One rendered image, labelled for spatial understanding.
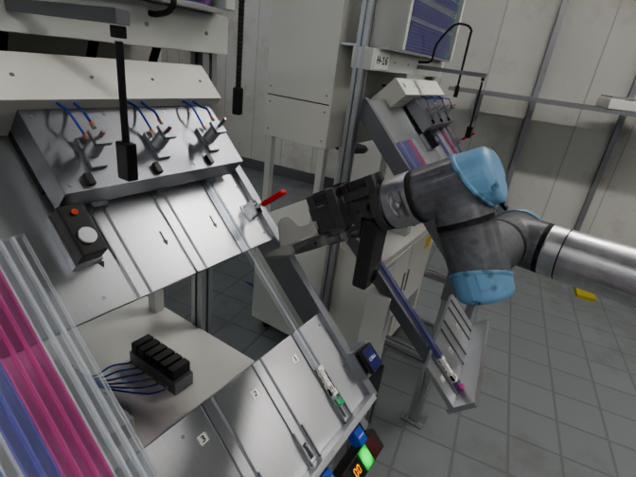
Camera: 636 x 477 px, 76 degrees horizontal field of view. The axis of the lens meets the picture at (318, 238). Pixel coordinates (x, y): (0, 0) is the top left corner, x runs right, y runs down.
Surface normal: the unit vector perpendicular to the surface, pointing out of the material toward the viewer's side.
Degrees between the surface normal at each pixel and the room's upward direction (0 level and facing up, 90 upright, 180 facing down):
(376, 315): 90
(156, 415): 0
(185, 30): 90
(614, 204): 90
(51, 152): 43
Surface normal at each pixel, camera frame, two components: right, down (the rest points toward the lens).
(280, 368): 0.66, -0.44
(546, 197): -0.41, 0.33
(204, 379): 0.12, -0.91
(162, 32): 0.83, 0.32
